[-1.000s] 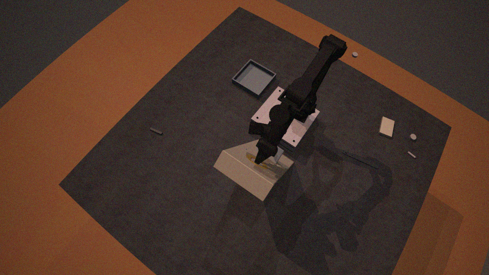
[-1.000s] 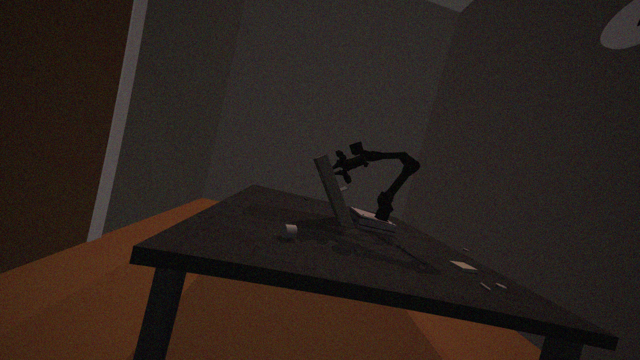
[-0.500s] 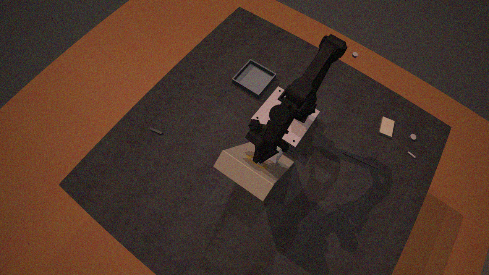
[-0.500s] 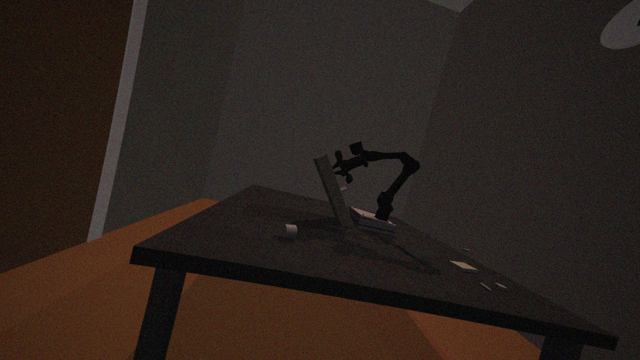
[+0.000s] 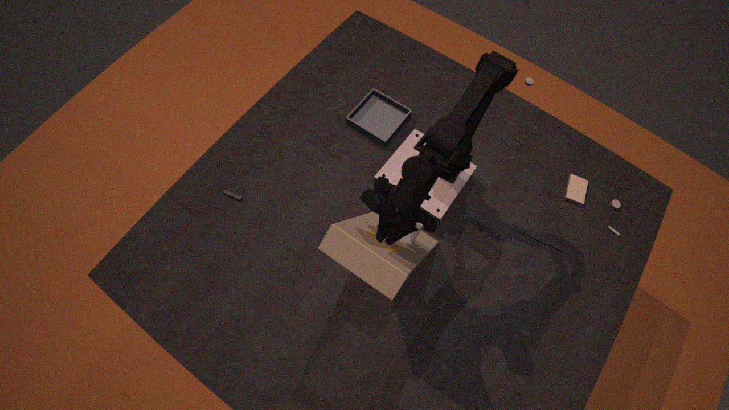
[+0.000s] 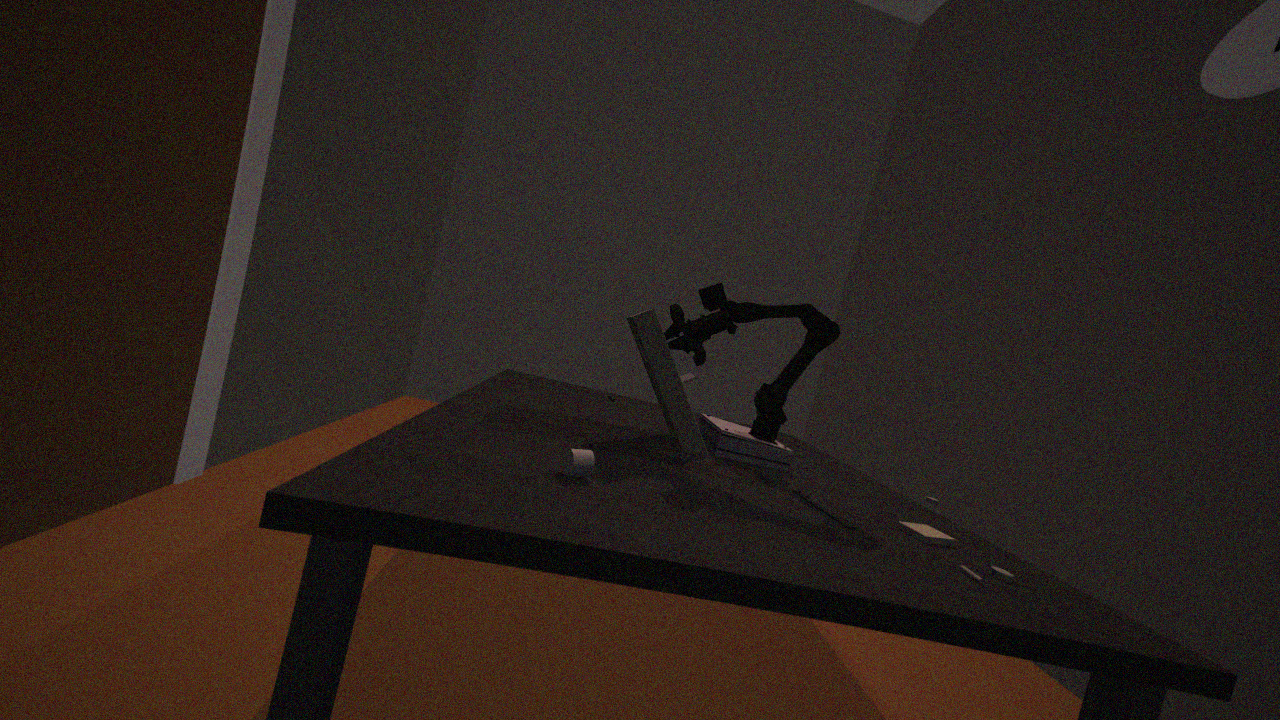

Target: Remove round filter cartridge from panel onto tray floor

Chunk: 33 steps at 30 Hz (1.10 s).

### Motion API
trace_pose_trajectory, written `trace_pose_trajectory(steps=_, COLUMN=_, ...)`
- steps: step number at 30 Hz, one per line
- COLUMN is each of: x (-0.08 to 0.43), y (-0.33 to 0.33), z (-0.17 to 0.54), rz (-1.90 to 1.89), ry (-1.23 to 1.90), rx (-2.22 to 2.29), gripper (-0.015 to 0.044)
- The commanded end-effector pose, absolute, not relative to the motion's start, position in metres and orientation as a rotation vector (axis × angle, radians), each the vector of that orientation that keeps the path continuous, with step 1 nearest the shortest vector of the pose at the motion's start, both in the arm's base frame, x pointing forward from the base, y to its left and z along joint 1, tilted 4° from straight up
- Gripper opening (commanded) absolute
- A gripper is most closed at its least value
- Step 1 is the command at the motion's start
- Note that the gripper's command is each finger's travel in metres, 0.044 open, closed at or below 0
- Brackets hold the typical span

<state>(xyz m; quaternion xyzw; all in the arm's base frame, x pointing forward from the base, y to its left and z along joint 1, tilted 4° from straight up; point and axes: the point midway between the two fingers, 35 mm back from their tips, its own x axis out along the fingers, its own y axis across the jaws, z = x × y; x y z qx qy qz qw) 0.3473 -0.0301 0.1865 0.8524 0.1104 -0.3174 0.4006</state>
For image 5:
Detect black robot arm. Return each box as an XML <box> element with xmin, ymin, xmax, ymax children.
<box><xmin>374</xmin><ymin>51</ymin><xmax>518</xmax><ymax>202</ymax></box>

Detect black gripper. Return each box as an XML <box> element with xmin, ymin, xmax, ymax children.
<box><xmin>360</xmin><ymin>178</ymin><xmax>437</xmax><ymax>245</ymax></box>

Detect tan rectangular block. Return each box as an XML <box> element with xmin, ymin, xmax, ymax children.
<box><xmin>564</xmin><ymin>174</ymin><xmax>588</xmax><ymax>206</ymax></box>

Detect dark grey rectangular bar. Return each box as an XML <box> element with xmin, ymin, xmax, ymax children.
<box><xmin>223</xmin><ymin>190</ymin><xmax>243</xmax><ymax>201</ymax></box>

